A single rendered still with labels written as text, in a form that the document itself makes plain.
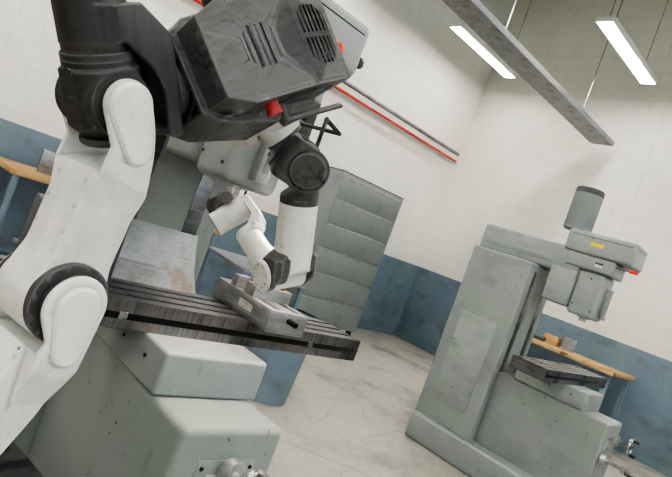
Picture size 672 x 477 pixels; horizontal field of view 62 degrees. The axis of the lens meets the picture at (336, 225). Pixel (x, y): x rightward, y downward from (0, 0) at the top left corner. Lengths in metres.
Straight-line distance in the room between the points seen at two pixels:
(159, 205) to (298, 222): 0.91
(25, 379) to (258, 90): 0.62
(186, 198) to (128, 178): 1.11
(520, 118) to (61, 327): 8.60
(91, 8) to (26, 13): 4.86
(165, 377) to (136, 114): 0.78
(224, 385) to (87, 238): 0.76
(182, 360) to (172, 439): 0.20
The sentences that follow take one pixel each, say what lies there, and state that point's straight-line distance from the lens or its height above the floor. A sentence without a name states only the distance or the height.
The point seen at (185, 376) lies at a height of 0.79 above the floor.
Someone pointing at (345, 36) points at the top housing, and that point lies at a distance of 1.70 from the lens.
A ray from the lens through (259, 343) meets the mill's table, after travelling 1.86.
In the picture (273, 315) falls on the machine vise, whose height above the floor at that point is 0.98.
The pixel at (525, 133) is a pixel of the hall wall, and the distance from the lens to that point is 9.10.
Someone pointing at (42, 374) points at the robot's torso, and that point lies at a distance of 1.07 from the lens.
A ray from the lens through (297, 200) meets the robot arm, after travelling 1.25.
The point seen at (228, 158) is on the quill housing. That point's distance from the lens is 1.66.
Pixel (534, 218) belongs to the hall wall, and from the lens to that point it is 8.55.
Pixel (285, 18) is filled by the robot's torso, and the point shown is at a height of 1.63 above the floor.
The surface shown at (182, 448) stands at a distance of 1.47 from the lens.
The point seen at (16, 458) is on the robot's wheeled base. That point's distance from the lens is 1.43.
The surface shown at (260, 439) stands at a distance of 1.60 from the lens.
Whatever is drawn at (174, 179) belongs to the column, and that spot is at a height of 1.26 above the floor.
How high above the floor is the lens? 1.29
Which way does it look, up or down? 1 degrees up
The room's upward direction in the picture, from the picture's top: 20 degrees clockwise
